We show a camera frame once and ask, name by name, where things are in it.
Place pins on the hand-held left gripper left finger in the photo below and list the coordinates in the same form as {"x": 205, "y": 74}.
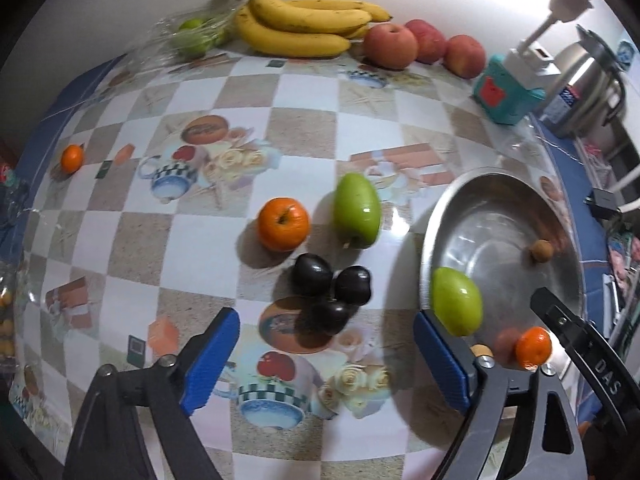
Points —
{"x": 210, "y": 360}

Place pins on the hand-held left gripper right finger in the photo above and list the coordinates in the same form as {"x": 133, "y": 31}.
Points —
{"x": 442, "y": 360}

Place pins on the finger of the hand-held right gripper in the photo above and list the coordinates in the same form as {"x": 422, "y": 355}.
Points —
{"x": 555, "y": 315}

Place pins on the brown longan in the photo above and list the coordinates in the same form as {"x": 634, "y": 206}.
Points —
{"x": 541, "y": 250}
{"x": 482, "y": 348}

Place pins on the round metal basin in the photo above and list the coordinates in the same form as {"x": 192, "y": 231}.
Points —
{"x": 490, "y": 230}

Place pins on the dark purple plum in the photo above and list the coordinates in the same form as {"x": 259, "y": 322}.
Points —
{"x": 352, "y": 285}
{"x": 330, "y": 316}
{"x": 312, "y": 275}

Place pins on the small orange mandarin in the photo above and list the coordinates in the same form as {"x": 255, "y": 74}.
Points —
{"x": 72, "y": 157}

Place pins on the floral printed cloth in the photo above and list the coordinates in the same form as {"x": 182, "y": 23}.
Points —
{"x": 625, "y": 255}

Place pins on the black power adapter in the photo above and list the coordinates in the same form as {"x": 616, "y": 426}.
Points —
{"x": 602, "y": 202}

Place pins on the white chair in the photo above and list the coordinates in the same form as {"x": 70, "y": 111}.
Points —
{"x": 631, "y": 175}

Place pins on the pink printed packet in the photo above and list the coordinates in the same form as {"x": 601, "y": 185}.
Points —
{"x": 597, "y": 152}

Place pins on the clear plastic container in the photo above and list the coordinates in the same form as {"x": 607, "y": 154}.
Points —
{"x": 7, "y": 320}

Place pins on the teal plastic box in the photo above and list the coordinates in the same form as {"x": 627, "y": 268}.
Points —
{"x": 500, "y": 95}

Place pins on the stainless steel kettle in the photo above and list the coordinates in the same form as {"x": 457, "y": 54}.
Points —
{"x": 590, "y": 80}

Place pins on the clear glass mug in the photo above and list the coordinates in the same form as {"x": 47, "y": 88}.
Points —
{"x": 10, "y": 185}

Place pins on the red apple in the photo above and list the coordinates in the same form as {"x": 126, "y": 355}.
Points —
{"x": 466, "y": 56}
{"x": 429, "y": 37}
{"x": 390, "y": 45}

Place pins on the checkered printed tablecloth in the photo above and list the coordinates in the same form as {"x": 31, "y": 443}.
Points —
{"x": 300, "y": 95}

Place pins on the green bagged fruit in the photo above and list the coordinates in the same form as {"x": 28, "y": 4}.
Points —
{"x": 192, "y": 24}
{"x": 190, "y": 45}

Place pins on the clear plastic bag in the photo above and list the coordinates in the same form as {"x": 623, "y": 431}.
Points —
{"x": 150, "y": 45}

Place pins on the bunch of yellow bananas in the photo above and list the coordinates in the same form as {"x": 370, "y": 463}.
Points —
{"x": 300, "y": 40}

